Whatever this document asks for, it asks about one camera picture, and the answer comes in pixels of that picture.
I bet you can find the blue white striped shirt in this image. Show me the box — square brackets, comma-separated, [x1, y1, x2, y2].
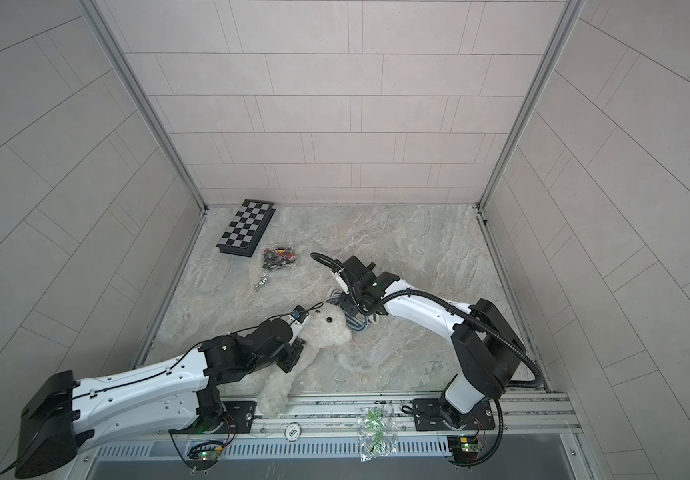
[326, 289, 378, 332]

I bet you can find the white teddy bear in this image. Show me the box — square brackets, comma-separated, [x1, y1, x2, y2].
[257, 303, 353, 418]

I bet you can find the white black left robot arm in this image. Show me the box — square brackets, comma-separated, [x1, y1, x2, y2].
[10, 317, 305, 479]

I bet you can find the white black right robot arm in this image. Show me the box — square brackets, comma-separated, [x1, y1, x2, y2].
[332, 256, 544, 416]

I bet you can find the small silver chess piece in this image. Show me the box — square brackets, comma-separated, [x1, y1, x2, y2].
[254, 275, 269, 292]

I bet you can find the clear bag of toy bricks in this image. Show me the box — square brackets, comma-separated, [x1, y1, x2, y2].
[262, 246, 297, 271]

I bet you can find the clear bag of green parts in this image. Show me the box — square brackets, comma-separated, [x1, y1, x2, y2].
[357, 405, 398, 462]

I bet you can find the folded black white chessboard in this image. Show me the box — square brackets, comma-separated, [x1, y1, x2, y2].
[216, 199, 275, 257]

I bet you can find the left green circuit board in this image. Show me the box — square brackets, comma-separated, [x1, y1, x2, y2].
[187, 440, 225, 468]

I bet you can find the green circuit board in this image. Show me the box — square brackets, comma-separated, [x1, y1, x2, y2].
[447, 436, 483, 466]
[187, 440, 225, 468]

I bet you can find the right green circuit board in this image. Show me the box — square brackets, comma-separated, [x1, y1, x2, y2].
[447, 436, 483, 466]

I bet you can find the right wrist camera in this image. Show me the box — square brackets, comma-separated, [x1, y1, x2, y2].
[332, 271, 350, 294]

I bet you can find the black corrugated cable hose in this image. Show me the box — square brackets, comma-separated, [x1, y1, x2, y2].
[310, 251, 547, 390]

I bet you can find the aluminium corner post right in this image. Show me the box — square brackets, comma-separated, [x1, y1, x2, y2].
[478, 0, 585, 214]

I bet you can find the aluminium corner post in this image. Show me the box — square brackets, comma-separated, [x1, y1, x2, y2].
[478, 0, 585, 214]
[77, 0, 208, 215]

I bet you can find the aluminium corner post left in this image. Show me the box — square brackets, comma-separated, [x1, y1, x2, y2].
[77, 0, 208, 215]

